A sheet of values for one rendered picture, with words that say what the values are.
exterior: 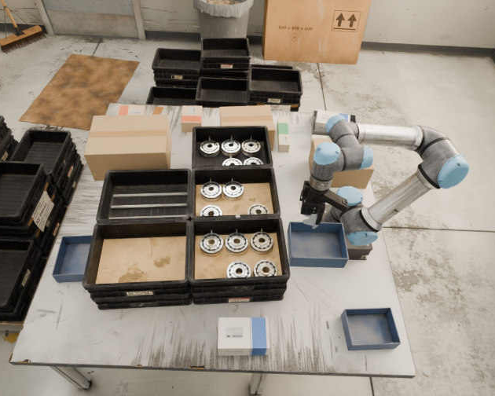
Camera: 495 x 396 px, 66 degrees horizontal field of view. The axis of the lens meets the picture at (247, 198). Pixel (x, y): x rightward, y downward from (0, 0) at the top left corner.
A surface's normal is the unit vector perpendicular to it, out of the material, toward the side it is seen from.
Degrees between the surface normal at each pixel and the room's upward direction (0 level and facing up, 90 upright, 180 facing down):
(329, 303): 0
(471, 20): 90
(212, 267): 0
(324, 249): 1
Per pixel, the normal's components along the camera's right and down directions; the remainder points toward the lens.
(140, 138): 0.04, -0.62
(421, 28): -0.02, 0.78
